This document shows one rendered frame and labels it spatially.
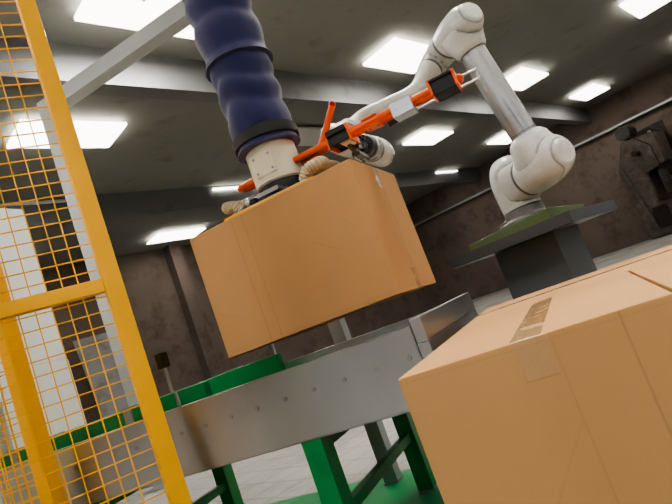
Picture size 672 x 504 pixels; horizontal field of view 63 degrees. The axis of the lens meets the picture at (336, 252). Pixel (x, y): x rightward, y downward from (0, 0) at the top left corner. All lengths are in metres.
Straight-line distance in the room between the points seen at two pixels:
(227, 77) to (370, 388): 1.09
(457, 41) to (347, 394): 1.39
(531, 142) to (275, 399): 1.27
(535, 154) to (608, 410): 1.38
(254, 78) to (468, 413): 1.33
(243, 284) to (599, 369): 1.13
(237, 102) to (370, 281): 0.75
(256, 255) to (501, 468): 1.03
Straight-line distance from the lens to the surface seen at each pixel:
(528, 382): 0.84
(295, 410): 1.48
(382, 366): 1.36
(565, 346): 0.83
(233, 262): 1.71
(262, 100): 1.84
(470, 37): 2.23
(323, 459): 1.49
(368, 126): 1.72
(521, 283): 2.22
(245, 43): 1.93
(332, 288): 1.55
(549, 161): 2.07
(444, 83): 1.68
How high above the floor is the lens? 0.65
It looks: 8 degrees up
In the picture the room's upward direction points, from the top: 20 degrees counter-clockwise
